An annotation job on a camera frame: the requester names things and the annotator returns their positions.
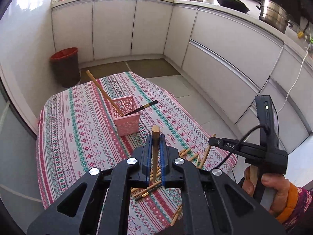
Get right forearm patterned sleeve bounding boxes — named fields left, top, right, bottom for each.
left=276, top=183, right=313, bottom=235

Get white kitchen cabinets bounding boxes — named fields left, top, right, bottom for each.
left=51, top=0, right=312, bottom=153

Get right hand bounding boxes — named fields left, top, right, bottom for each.
left=242, top=165, right=292, bottom=217

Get pink perforated basket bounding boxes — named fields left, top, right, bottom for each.
left=109, top=96, right=139, bottom=136

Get bamboo chopstick table edge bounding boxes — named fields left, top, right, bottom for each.
left=170, top=204, right=182, bottom=226

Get black chopstick in basket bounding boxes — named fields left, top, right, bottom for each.
left=126, top=100, right=158, bottom=116

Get bamboo chopstick right pile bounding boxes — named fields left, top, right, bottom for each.
left=198, top=144, right=212, bottom=169

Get patterned tablecloth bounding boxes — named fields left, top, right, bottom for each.
left=35, top=71, right=238, bottom=235

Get bamboo chopstick in basket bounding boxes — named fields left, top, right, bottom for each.
left=86, top=70, right=124, bottom=116

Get red black trash bin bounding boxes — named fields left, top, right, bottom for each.
left=49, top=47, right=81, bottom=88

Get steel stock pot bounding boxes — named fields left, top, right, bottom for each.
left=256, top=0, right=293, bottom=33

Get black frying pan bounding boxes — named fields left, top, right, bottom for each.
left=217, top=0, right=250, bottom=13

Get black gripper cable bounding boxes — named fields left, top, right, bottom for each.
left=215, top=124, right=267, bottom=169

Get white power cable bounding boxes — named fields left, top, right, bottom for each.
left=277, top=48, right=310, bottom=114

